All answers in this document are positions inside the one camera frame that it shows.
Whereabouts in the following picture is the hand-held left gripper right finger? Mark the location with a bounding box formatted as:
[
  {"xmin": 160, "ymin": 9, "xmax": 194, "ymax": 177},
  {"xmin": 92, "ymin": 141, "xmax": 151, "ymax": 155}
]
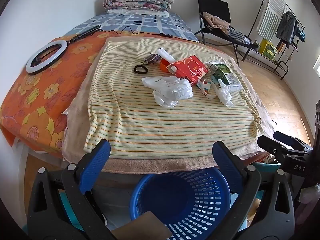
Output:
[{"xmin": 212, "ymin": 141, "xmax": 295, "ymax": 240}]

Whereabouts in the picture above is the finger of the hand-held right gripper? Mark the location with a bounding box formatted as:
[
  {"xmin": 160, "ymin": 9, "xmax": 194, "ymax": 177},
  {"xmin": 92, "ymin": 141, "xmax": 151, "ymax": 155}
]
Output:
[
  {"xmin": 257, "ymin": 135, "xmax": 292, "ymax": 164},
  {"xmin": 273, "ymin": 130, "xmax": 312, "ymax": 153}
]

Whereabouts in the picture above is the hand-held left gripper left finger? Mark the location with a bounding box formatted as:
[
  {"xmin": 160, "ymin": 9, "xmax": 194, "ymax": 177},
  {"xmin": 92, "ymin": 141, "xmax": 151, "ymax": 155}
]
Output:
[{"xmin": 27, "ymin": 139, "xmax": 118, "ymax": 240}]

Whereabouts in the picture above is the blue plastic basket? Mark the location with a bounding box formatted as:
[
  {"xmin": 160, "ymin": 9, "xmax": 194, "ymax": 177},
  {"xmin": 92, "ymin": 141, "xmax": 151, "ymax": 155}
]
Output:
[{"xmin": 129, "ymin": 167, "xmax": 232, "ymax": 240}]

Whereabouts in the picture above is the white tissue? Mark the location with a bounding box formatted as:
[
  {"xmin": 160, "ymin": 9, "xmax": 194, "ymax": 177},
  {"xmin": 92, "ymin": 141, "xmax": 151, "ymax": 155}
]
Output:
[{"xmin": 216, "ymin": 79, "xmax": 234, "ymax": 108}]

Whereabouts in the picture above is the green milk carton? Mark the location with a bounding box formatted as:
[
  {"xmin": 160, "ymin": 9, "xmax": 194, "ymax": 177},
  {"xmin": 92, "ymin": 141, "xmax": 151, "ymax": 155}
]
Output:
[{"xmin": 209, "ymin": 64, "xmax": 242, "ymax": 92}]

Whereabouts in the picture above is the white plastic bag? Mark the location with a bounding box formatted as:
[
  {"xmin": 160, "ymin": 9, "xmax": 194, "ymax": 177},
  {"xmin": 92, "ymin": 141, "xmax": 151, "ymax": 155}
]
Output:
[{"xmin": 141, "ymin": 77, "xmax": 194, "ymax": 109}]

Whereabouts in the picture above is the red cardboard box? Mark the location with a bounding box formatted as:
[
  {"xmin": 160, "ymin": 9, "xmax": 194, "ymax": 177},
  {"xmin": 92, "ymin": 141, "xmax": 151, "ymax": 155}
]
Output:
[{"xmin": 166, "ymin": 55, "xmax": 209, "ymax": 85}]

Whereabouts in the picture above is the patterned wrapper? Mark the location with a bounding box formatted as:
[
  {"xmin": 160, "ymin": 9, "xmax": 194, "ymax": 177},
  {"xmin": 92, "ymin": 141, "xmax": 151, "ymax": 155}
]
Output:
[{"xmin": 143, "ymin": 54, "xmax": 160, "ymax": 65}]

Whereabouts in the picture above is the white paper roll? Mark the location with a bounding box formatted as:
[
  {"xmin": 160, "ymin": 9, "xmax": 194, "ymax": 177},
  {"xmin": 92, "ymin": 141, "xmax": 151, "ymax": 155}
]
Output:
[{"xmin": 156, "ymin": 47, "xmax": 177, "ymax": 63}]

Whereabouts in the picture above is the pale floral cloth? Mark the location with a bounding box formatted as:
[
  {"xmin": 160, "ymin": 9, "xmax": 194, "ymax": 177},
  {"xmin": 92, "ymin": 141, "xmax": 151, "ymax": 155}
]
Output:
[{"xmin": 300, "ymin": 184, "xmax": 320, "ymax": 205}]

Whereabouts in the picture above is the beige towel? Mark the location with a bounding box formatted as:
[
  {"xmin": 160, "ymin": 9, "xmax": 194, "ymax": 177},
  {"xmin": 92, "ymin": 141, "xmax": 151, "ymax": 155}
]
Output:
[{"xmin": 61, "ymin": 37, "xmax": 275, "ymax": 175}]

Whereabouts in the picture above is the black clothes rack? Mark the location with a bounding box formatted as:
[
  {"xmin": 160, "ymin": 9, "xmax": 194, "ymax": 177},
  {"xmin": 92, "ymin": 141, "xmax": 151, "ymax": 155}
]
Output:
[{"xmin": 249, "ymin": 0, "xmax": 306, "ymax": 80}]

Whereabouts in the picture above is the white wristband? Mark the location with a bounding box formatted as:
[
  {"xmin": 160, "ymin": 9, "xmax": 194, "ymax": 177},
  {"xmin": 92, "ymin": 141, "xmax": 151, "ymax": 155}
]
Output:
[{"xmin": 197, "ymin": 79, "xmax": 220, "ymax": 100}]

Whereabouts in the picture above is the striped cloth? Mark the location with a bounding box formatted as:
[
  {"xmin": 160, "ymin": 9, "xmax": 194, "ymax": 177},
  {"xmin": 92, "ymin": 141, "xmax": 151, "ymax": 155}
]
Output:
[{"xmin": 84, "ymin": 38, "xmax": 265, "ymax": 159}]

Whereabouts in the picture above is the window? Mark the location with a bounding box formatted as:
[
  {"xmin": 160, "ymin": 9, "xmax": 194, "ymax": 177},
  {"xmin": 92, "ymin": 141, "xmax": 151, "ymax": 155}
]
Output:
[{"xmin": 313, "ymin": 54, "xmax": 320, "ymax": 78}]

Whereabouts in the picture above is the brown cardboard piece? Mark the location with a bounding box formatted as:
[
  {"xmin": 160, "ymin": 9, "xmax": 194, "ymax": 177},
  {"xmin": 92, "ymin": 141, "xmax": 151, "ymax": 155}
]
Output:
[{"xmin": 110, "ymin": 211, "xmax": 173, "ymax": 240}]

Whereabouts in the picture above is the yellow crate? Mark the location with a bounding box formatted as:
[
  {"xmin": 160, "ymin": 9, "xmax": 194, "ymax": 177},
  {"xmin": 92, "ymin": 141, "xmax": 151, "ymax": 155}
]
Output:
[{"xmin": 259, "ymin": 39, "xmax": 278, "ymax": 60}]

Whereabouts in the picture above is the orange floral bedsheet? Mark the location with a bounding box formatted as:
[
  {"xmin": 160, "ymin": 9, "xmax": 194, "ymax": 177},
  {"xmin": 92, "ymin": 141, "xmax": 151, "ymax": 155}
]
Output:
[{"xmin": 0, "ymin": 31, "xmax": 120, "ymax": 165}]

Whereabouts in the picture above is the teal garment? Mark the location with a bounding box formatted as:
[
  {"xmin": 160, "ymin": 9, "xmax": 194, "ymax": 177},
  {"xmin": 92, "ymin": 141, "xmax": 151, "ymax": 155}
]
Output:
[{"xmin": 296, "ymin": 27, "xmax": 307, "ymax": 43}]

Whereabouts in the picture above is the dark jacket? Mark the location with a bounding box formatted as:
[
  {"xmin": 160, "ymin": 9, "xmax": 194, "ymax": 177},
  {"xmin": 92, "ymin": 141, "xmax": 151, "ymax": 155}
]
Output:
[{"xmin": 276, "ymin": 11, "xmax": 297, "ymax": 48}]

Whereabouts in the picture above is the striped garment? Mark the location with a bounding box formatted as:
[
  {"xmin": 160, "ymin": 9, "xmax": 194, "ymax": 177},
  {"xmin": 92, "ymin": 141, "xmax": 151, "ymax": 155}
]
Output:
[{"xmin": 226, "ymin": 29, "xmax": 252, "ymax": 46}]

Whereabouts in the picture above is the orange bottle cap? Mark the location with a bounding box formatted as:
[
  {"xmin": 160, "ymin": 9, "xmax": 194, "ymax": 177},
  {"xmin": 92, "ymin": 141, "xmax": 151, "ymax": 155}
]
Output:
[{"xmin": 160, "ymin": 58, "xmax": 175, "ymax": 72}]

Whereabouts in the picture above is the green striped towel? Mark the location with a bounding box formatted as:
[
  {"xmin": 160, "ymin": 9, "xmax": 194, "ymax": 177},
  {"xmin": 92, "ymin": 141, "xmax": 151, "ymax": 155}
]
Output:
[{"xmin": 257, "ymin": 0, "xmax": 286, "ymax": 40}]

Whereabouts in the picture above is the beige garment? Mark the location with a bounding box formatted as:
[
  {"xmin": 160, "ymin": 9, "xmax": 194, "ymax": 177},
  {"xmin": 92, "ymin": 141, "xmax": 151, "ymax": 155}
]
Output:
[{"xmin": 202, "ymin": 12, "xmax": 230, "ymax": 29}]

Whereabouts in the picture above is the blue plaid sheet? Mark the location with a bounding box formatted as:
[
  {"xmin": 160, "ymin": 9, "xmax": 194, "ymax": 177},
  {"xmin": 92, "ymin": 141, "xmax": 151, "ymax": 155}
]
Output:
[{"xmin": 65, "ymin": 11, "xmax": 199, "ymax": 43}]

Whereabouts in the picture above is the black folding chair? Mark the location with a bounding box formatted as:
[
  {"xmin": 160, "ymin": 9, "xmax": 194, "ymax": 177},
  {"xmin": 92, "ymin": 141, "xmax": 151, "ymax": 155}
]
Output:
[{"xmin": 194, "ymin": 0, "xmax": 259, "ymax": 62}]

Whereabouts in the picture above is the black hair tie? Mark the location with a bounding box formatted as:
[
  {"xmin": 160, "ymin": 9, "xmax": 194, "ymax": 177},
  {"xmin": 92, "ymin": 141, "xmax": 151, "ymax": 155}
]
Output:
[{"xmin": 134, "ymin": 64, "xmax": 149, "ymax": 75}]

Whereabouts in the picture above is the ring light with stand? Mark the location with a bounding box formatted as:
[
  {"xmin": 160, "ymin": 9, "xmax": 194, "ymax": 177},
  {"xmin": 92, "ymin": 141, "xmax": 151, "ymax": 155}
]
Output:
[{"xmin": 26, "ymin": 25, "xmax": 102, "ymax": 75}]

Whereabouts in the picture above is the black cable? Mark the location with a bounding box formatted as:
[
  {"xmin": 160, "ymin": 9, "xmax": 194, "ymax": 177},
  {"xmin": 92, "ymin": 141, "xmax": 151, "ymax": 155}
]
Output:
[{"xmin": 100, "ymin": 26, "xmax": 173, "ymax": 38}]

